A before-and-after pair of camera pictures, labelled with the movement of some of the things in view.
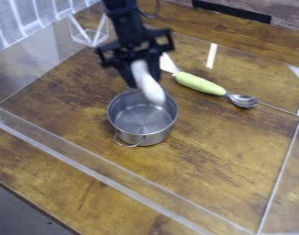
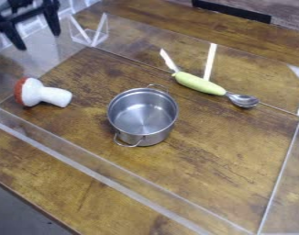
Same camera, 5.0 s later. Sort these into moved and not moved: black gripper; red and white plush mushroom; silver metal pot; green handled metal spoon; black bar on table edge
Moved: black gripper; red and white plush mushroom
Not moved: silver metal pot; black bar on table edge; green handled metal spoon
